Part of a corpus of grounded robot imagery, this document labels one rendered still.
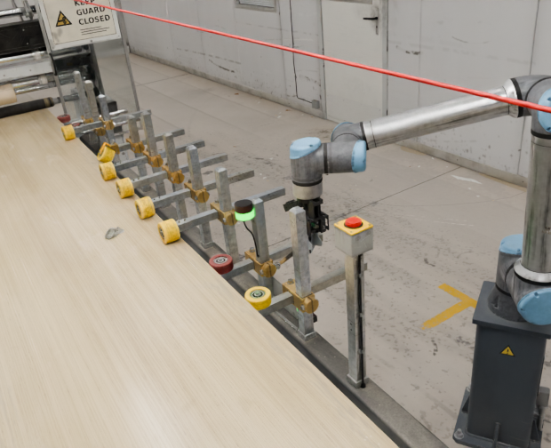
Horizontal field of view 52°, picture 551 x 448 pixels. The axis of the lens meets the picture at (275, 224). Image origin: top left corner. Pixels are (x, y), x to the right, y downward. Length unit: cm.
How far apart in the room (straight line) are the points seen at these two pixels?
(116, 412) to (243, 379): 31
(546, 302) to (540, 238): 21
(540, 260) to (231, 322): 93
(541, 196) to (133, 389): 122
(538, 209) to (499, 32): 276
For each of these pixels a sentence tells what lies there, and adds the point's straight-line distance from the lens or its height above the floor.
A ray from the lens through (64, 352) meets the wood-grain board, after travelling 172.
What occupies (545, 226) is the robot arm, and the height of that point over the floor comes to 105.
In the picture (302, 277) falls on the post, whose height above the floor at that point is 94.
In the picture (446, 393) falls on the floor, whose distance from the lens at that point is 272.
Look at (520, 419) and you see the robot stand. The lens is 243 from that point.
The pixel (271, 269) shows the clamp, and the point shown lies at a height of 85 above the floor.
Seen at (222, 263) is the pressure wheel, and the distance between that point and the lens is 191.
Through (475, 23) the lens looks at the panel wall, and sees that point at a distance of 455.
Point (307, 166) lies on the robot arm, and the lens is 163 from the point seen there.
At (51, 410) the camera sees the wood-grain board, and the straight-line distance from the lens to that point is 156.
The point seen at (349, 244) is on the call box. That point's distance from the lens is 140.
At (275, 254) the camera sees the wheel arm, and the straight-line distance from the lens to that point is 203.
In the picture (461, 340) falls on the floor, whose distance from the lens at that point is 300.
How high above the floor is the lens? 190
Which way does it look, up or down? 28 degrees down
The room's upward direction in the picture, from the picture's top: 6 degrees counter-clockwise
